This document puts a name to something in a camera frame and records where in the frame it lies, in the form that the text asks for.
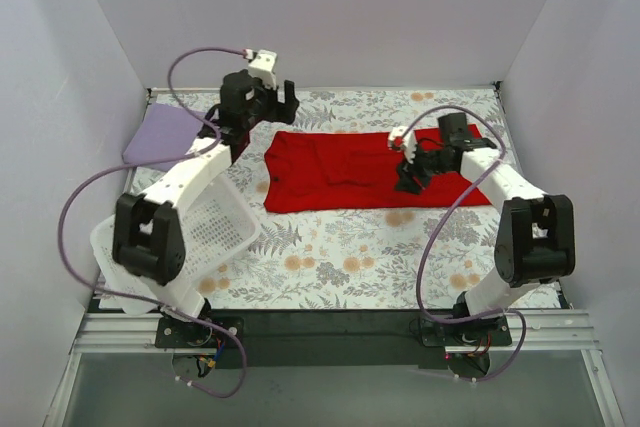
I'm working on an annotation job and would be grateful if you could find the red t shirt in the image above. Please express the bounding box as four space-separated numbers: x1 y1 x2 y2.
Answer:
264 131 471 214

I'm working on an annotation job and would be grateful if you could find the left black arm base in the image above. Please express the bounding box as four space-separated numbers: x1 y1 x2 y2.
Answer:
153 313 244 379

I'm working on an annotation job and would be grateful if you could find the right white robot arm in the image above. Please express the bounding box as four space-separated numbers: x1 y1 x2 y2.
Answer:
387 106 576 345

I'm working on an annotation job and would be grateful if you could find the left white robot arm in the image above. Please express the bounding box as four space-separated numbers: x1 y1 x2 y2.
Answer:
112 69 300 347

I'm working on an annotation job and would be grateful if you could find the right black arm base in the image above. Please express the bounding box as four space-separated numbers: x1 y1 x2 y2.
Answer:
409 314 512 380

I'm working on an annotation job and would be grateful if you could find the floral patterned table cloth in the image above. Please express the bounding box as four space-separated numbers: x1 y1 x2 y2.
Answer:
99 88 559 311

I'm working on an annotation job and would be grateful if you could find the folded lavender t shirt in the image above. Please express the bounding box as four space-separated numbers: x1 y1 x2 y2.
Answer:
122 103 204 172

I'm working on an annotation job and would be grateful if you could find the white plastic basket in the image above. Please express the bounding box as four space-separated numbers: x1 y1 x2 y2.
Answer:
90 175 260 317

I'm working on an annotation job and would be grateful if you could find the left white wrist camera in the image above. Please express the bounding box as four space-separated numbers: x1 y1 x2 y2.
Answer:
243 49 277 90

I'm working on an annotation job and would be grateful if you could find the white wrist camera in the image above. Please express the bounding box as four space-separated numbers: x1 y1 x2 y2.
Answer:
387 126 417 164
243 49 277 90

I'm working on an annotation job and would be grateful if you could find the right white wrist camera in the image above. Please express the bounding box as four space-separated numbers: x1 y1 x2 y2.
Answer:
387 126 417 164

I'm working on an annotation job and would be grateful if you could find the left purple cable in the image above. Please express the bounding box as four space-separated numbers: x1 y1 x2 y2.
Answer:
57 46 251 398

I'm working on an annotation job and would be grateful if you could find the aluminium frame rail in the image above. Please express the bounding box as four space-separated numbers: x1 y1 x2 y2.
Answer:
46 309 623 426

